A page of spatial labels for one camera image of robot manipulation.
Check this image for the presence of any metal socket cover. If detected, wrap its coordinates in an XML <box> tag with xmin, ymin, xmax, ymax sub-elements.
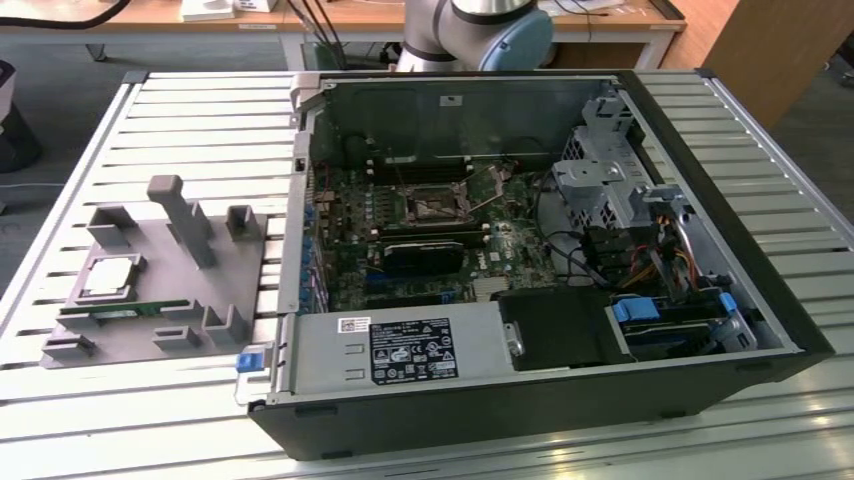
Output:
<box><xmin>463</xmin><ymin>160</ymin><xmax>519</xmax><ymax>211</ymax></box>

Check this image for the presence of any silver CPU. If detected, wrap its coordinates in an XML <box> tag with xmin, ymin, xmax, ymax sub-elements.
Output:
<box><xmin>79</xmin><ymin>258</ymin><xmax>143</xmax><ymax>296</ymax></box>

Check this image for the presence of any CPU socket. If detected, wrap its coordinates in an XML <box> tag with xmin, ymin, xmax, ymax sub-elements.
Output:
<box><xmin>396</xmin><ymin>182</ymin><xmax>479</xmax><ymax>224</ymax></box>

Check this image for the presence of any black RAM slot bank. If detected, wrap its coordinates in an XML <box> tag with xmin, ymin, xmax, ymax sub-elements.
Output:
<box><xmin>371</xmin><ymin>224</ymin><xmax>487</xmax><ymax>247</ymax></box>
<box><xmin>368</xmin><ymin>155</ymin><xmax>470</xmax><ymax>185</ymax></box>

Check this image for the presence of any black graphics card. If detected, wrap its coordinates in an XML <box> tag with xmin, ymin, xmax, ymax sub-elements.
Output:
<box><xmin>376</xmin><ymin>239</ymin><xmax>467</xmax><ymax>277</ymax></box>

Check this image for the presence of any silver chipset heatsink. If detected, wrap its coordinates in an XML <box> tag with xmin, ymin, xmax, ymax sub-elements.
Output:
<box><xmin>471</xmin><ymin>278</ymin><xmax>512</xmax><ymax>302</ymax></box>

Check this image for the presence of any green motherboard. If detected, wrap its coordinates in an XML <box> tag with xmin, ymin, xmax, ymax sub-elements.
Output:
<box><xmin>303</xmin><ymin>157</ymin><xmax>582</xmax><ymax>311</ymax></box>

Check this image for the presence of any white barcode sticker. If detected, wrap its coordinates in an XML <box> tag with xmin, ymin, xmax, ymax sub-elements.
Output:
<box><xmin>331</xmin><ymin>314</ymin><xmax>372</xmax><ymax>335</ymax></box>

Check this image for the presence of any black rating label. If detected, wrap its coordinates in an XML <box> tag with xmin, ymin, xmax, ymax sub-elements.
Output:
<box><xmin>368</xmin><ymin>319</ymin><xmax>459</xmax><ymax>386</ymax></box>

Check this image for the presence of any silver shroud latch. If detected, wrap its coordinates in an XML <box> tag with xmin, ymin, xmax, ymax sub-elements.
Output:
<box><xmin>500</xmin><ymin>322</ymin><xmax>527</xmax><ymax>357</ymax></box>

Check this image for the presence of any black plastic shroud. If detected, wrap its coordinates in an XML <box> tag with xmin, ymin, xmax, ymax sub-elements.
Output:
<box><xmin>492</xmin><ymin>287</ymin><xmax>635</xmax><ymax>372</ymax></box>

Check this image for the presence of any silver power supply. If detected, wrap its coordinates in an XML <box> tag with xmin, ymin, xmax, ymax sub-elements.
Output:
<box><xmin>269</xmin><ymin>304</ymin><xmax>519</xmax><ymax>406</ymax></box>

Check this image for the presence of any metal drive cage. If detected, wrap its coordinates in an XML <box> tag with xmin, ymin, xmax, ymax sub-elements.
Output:
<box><xmin>550</xmin><ymin>97</ymin><xmax>702</xmax><ymax>236</ymax></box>

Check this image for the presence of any blue disk carrier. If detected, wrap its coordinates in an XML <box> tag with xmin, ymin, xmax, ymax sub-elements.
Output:
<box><xmin>606</xmin><ymin>294</ymin><xmax>715</xmax><ymax>362</ymax></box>

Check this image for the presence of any grey parts rack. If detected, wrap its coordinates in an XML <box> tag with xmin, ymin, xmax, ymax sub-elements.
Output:
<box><xmin>39</xmin><ymin>174</ymin><xmax>272</xmax><ymax>371</ymax></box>

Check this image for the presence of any green object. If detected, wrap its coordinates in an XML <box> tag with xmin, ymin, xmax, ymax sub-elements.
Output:
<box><xmin>312</xmin><ymin>42</ymin><xmax>343</xmax><ymax>71</ymax></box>

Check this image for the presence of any black PC case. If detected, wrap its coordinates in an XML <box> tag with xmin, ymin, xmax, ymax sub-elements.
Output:
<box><xmin>245</xmin><ymin>68</ymin><xmax>839</xmax><ymax>462</ymax></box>

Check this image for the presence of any green RAM stick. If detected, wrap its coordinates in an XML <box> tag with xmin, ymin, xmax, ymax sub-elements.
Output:
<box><xmin>57</xmin><ymin>298</ymin><xmax>189</xmax><ymax>320</ymax></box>

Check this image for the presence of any white box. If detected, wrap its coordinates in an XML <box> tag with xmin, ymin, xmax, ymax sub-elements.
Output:
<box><xmin>180</xmin><ymin>0</ymin><xmax>239</xmax><ymax>22</ymax></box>

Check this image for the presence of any wooden desk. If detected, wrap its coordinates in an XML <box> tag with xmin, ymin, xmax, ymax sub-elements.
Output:
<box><xmin>0</xmin><ymin>0</ymin><xmax>688</xmax><ymax>71</ymax></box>

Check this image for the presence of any wooden cabinet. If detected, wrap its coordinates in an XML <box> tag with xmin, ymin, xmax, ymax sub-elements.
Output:
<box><xmin>696</xmin><ymin>0</ymin><xmax>854</xmax><ymax>131</ymax></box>

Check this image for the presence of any yellow orange wire bundle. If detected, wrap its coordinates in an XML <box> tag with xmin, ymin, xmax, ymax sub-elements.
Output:
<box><xmin>652</xmin><ymin>213</ymin><xmax>706</xmax><ymax>294</ymax></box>

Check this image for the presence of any black cable hose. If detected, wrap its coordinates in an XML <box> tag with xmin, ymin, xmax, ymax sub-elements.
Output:
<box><xmin>0</xmin><ymin>0</ymin><xmax>125</xmax><ymax>30</ymax></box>

